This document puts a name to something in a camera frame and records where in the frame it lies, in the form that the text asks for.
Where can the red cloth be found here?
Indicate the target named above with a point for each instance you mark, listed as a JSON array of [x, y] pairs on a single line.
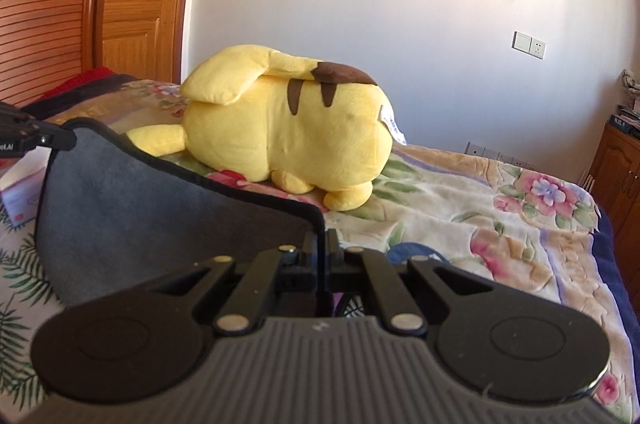
[[85, 79]]

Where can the floral blanket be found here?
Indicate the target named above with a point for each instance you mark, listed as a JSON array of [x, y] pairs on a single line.
[[480, 234]]

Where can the white and pink box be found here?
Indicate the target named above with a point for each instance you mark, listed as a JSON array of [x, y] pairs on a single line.
[[24, 194]]

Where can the blue bedsheet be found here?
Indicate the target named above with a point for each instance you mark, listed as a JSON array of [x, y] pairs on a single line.
[[620, 284]]

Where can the dark blanket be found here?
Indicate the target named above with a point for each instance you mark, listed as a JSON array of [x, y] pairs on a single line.
[[85, 99]]

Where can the yellow plush toy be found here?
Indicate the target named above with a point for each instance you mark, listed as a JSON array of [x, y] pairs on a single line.
[[280, 123]]

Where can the white crumpled bag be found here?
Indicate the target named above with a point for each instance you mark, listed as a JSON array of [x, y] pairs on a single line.
[[632, 81]]

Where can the white wall switch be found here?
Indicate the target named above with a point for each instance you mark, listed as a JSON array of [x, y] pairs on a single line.
[[529, 44]]

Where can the row of wall sockets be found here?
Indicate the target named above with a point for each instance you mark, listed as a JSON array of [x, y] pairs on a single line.
[[495, 153]]

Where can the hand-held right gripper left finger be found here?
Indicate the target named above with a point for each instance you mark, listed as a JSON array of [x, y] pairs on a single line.
[[306, 260]]

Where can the stack of books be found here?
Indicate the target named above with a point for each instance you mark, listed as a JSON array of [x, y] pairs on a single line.
[[627, 119]]

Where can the grey towel with black edge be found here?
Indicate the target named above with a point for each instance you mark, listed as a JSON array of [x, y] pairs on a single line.
[[150, 214]]

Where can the wooden cabinet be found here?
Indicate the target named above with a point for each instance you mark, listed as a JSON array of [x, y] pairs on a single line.
[[617, 184]]

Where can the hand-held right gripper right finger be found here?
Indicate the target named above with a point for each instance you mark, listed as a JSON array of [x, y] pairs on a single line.
[[332, 249]]

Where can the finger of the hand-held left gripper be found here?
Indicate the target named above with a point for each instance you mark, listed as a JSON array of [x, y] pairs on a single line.
[[56, 136]]

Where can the leaf print sheet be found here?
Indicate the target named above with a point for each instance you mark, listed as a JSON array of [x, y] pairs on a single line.
[[15, 284]]

